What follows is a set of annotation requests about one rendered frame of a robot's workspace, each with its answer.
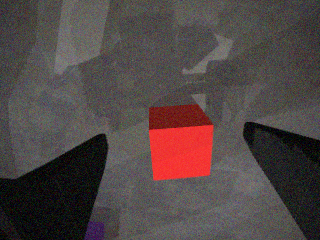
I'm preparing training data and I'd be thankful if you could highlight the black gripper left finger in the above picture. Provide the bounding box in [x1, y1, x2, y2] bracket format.
[0, 134, 109, 240]

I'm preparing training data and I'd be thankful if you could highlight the red block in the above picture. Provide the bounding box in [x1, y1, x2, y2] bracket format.
[149, 104, 214, 180]

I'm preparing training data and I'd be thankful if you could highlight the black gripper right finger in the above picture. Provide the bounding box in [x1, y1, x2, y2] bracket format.
[243, 122, 320, 240]

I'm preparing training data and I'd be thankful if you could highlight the purple cube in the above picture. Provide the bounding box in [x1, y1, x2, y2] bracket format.
[84, 221, 105, 240]

